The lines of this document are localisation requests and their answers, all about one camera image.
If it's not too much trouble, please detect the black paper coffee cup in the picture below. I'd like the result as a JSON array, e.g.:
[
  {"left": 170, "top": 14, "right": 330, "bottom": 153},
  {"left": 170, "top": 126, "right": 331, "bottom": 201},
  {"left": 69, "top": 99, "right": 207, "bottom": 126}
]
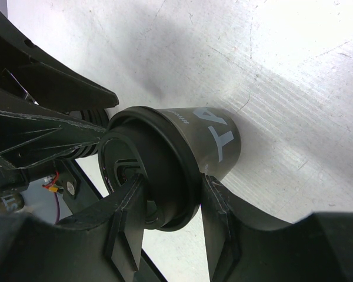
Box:
[{"left": 159, "top": 107, "right": 241, "bottom": 180}]

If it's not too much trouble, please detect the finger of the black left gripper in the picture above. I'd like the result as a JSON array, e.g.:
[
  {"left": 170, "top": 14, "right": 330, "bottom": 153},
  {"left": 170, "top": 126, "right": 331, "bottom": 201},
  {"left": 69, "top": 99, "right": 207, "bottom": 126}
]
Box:
[
  {"left": 0, "top": 11, "right": 118, "bottom": 112},
  {"left": 0, "top": 115, "right": 105, "bottom": 170}
]

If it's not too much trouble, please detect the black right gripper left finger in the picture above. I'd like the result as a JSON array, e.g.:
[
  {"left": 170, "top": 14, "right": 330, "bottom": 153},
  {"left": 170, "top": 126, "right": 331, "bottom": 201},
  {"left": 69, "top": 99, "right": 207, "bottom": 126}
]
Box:
[{"left": 0, "top": 174, "right": 146, "bottom": 281}]

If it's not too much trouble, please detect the black cup lid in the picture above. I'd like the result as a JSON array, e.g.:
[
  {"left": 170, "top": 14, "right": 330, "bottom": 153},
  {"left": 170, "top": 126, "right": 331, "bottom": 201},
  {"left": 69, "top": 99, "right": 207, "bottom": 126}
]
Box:
[{"left": 98, "top": 106, "right": 201, "bottom": 232}]

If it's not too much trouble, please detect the stack of black lids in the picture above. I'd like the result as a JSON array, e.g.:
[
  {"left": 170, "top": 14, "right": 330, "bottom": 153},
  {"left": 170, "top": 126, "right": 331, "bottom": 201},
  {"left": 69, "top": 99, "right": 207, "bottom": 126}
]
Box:
[{"left": 64, "top": 108, "right": 109, "bottom": 160}]

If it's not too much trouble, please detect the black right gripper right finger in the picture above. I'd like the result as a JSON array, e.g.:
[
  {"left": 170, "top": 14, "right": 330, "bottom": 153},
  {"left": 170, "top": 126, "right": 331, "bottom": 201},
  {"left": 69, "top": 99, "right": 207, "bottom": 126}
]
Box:
[{"left": 201, "top": 176, "right": 353, "bottom": 281}]

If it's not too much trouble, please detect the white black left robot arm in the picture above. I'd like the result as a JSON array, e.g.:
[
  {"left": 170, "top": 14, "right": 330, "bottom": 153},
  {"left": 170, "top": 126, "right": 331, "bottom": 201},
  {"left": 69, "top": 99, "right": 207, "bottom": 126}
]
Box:
[{"left": 0, "top": 11, "right": 119, "bottom": 213}]

